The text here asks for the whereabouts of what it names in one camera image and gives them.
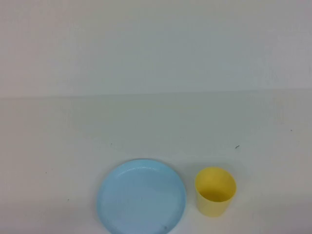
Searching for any yellow plastic cup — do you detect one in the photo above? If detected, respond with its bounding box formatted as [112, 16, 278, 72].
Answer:
[195, 166, 237, 217]

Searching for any light blue round plate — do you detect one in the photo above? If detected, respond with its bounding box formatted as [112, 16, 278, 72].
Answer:
[97, 158, 187, 234]

